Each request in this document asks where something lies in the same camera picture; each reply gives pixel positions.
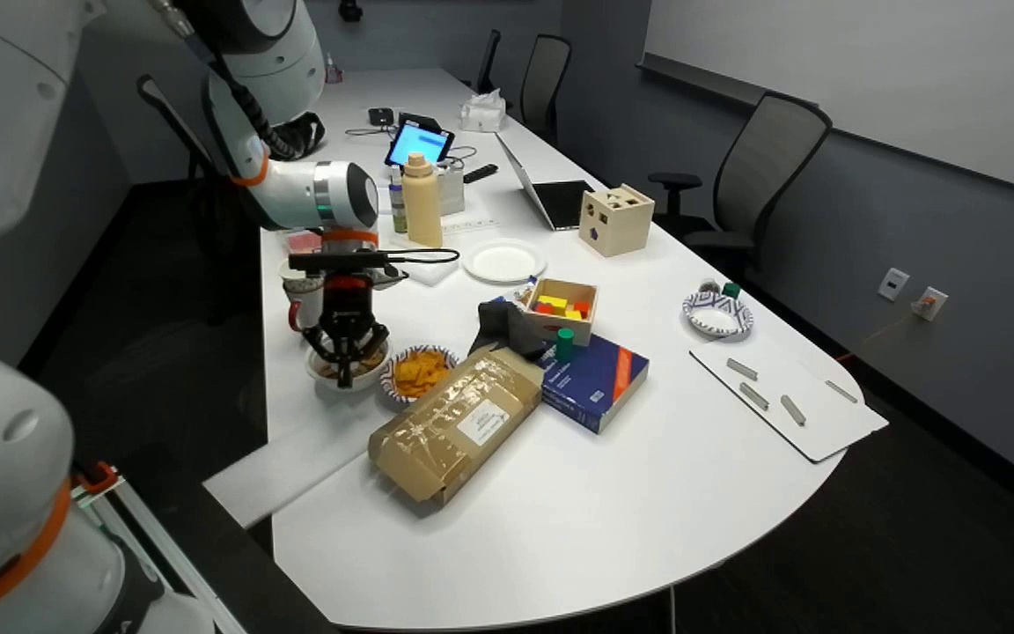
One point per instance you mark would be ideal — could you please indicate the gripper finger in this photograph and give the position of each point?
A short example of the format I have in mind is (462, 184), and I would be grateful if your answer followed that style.
(371, 342)
(324, 345)

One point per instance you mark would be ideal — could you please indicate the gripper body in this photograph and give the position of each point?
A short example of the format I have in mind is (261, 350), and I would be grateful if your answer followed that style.
(349, 313)

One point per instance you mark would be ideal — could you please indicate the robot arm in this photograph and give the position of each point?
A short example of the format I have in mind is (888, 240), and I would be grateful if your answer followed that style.
(296, 189)

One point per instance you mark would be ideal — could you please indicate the white bowl with snacks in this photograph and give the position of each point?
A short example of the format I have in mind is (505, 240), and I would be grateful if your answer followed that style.
(370, 372)

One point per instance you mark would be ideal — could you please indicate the patterned paper bowl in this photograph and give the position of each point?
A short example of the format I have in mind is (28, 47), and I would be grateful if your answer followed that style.
(716, 317)

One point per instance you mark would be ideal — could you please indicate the heap of orange chips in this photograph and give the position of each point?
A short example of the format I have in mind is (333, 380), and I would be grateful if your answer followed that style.
(420, 372)

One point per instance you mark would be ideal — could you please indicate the pink packet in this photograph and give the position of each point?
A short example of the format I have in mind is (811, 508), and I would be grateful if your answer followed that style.
(303, 241)

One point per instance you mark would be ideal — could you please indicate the white napkin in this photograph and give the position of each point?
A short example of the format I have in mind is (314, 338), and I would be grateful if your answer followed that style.
(432, 273)

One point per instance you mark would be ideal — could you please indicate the small green bottle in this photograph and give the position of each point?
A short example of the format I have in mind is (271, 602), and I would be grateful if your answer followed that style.
(397, 207)

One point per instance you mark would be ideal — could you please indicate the brown paper package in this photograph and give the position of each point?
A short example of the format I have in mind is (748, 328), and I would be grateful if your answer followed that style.
(459, 423)

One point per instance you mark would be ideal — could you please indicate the tan squeeze bottle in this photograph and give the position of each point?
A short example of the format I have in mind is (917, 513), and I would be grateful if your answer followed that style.
(422, 207)

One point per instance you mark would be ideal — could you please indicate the black cloth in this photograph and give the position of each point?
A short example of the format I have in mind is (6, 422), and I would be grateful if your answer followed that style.
(507, 328)

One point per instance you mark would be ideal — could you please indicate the white ruler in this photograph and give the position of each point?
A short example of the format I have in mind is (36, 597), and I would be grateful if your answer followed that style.
(470, 225)

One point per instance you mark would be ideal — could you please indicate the white plate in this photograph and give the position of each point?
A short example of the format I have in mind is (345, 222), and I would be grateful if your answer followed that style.
(503, 261)

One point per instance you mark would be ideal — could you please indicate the clear plastic container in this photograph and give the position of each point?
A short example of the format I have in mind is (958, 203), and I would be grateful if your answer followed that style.
(451, 189)

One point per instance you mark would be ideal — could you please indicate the tablet on stand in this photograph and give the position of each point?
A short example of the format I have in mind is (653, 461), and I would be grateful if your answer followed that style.
(419, 143)

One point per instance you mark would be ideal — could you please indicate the black remote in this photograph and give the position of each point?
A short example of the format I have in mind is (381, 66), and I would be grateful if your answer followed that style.
(481, 173)

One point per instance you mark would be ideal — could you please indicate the heap of coloured blocks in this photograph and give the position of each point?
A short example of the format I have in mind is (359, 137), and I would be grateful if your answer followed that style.
(560, 306)

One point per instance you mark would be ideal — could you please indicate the wooden tray box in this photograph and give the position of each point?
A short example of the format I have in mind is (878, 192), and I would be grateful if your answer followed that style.
(564, 329)

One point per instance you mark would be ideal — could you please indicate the green cylinder block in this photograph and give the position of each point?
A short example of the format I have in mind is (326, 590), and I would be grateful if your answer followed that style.
(565, 345)

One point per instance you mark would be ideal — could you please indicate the blue book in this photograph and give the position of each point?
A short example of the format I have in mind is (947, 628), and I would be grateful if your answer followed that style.
(591, 383)

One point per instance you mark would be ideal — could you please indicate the laptop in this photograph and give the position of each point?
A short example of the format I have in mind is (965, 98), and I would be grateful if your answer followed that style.
(560, 201)

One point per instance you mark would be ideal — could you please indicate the tissue box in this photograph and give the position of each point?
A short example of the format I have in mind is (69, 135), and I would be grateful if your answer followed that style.
(482, 113)

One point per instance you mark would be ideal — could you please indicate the small clear bottle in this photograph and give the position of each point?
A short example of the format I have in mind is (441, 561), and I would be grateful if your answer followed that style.
(333, 70)

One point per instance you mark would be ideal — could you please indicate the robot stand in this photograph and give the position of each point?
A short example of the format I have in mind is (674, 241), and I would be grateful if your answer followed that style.
(208, 563)

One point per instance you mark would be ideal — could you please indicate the office chair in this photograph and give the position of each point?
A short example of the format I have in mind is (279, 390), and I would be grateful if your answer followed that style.
(489, 60)
(174, 123)
(544, 79)
(771, 154)

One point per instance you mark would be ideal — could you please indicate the wooden shape sorter cube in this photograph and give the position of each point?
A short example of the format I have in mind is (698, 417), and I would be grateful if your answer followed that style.
(617, 224)

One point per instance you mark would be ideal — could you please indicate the small grey object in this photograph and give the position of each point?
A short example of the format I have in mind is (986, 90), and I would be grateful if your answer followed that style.
(709, 287)

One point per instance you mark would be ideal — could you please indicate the small green block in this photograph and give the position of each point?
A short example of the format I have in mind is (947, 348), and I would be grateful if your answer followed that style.
(731, 291)

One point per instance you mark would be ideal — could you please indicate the grey metal bar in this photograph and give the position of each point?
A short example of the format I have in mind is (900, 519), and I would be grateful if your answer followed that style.
(793, 410)
(742, 369)
(754, 396)
(841, 391)

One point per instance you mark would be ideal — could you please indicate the white board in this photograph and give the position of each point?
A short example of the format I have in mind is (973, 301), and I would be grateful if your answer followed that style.
(811, 431)

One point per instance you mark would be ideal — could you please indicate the whiteboard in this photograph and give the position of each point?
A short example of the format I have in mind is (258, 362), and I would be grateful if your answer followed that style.
(868, 62)

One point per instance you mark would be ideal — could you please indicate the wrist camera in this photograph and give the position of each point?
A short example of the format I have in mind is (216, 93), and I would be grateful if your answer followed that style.
(335, 261)

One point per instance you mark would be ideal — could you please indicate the wall socket with orange plug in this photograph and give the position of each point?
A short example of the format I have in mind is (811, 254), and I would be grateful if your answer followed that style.
(931, 303)

